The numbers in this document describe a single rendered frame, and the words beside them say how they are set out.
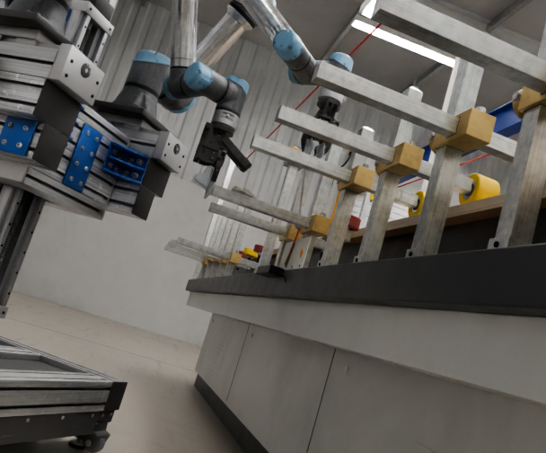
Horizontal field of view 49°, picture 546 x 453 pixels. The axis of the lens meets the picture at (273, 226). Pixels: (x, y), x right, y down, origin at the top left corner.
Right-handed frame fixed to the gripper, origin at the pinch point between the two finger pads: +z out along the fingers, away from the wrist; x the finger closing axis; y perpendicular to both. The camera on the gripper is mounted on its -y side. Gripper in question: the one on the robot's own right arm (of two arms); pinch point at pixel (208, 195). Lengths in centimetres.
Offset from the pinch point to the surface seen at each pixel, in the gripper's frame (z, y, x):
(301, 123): -11, -9, 51
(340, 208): -3.8, -31.8, 22.6
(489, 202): -6, -50, 62
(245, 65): -375, -61, -773
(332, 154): -25.3, -32.5, -2.4
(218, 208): -1.3, -6.6, -23.6
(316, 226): -0.7, -32.0, 4.9
